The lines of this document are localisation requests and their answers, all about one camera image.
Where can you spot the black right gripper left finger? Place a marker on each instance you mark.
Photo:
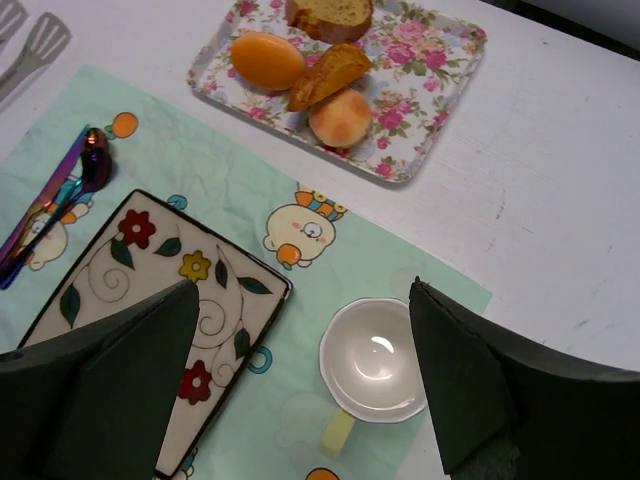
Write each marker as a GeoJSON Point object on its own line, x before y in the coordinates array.
{"type": "Point", "coordinates": [95, 403]}

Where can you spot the flower-painted square ceramic plate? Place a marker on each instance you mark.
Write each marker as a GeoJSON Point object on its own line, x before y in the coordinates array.
{"type": "Point", "coordinates": [145, 246]}

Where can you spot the light green cartoon placemat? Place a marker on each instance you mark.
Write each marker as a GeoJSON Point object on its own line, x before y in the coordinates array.
{"type": "Point", "coordinates": [270, 425]}

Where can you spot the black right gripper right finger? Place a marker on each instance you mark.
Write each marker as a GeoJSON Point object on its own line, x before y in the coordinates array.
{"type": "Point", "coordinates": [506, 407]}

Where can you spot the white cup yellow handle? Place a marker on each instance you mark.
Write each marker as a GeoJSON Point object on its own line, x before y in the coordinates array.
{"type": "Point", "coordinates": [368, 362]}

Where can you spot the silver metal tongs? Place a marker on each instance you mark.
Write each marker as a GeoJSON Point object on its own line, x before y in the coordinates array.
{"type": "Point", "coordinates": [47, 39]}

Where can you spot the smooth orange oval bread roll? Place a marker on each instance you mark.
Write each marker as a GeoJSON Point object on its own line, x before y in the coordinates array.
{"type": "Point", "coordinates": [267, 61]}

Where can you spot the iridescent purple spoon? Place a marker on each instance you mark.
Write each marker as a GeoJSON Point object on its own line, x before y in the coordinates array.
{"type": "Point", "coordinates": [91, 173]}

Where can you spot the round pale bread bun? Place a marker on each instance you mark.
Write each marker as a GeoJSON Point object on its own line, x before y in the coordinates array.
{"type": "Point", "coordinates": [341, 120]}

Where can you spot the iridescent purple knife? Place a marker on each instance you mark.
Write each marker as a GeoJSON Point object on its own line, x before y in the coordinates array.
{"type": "Point", "coordinates": [12, 257]}

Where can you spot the floral rectangular serving tray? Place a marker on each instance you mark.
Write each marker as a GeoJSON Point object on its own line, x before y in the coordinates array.
{"type": "Point", "coordinates": [371, 83]}

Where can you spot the dark orange bread wedge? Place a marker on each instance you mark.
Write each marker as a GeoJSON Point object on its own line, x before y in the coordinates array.
{"type": "Point", "coordinates": [338, 67]}

